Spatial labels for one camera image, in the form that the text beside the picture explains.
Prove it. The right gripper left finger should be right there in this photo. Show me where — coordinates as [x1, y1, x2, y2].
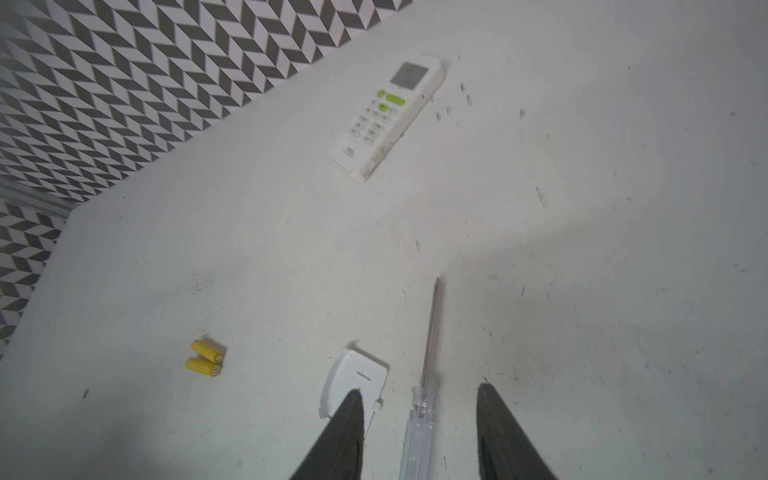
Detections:
[291, 389, 364, 480]

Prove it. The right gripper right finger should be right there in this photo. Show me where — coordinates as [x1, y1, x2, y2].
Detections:
[476, 383, 556, 480]

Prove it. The white battery cover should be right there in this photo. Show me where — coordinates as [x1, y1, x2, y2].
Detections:
[319, 345, 389, 437]

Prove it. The small battery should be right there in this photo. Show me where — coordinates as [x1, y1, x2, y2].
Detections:
[190, 340, 225, 364]

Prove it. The white remote control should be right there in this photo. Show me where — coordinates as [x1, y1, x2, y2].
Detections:
[328, 53, 445, 184]

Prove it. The clear thin strip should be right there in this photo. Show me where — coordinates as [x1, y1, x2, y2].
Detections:
[399, 277, 442, 480]

